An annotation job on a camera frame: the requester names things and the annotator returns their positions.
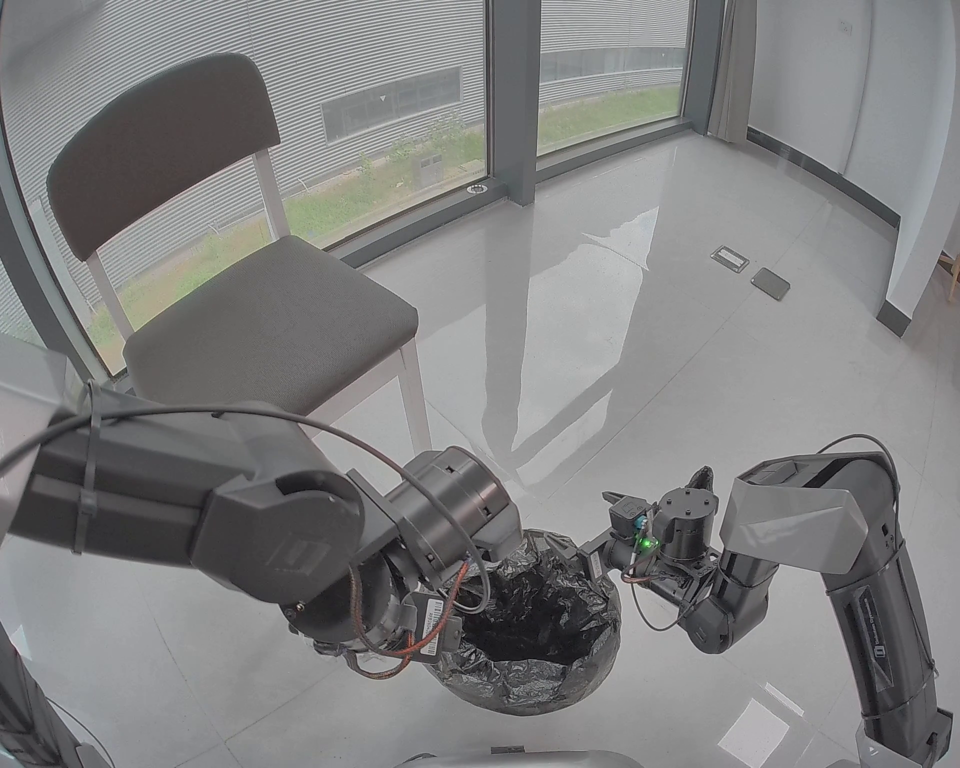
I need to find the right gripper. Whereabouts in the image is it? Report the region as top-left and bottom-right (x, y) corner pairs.
(576, 534), (663, 584)

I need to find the black plastic bag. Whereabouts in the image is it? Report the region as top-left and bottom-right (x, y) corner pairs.
(426, 528), (624, 716)

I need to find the grey and white chair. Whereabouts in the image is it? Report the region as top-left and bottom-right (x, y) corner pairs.
(46, 52), (433, 453)

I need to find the white curtain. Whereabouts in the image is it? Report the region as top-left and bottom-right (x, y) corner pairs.
(708, 0), (760, 144)

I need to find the window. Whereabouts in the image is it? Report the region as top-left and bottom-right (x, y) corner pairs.
(0, 0), (726, 385)

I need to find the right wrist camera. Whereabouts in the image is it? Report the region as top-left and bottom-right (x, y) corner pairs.
(602, 490), (655, 552)

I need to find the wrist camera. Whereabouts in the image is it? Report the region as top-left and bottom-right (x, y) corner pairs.
(407, 588), (464, 666)
(602, 490), (655, 552)

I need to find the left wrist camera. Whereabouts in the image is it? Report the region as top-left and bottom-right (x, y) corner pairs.
(407, 588), (464, 666)

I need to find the black cable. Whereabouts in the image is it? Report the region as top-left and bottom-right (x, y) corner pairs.
(0, 399), (498, 610)
(816, 432), (903, 498)

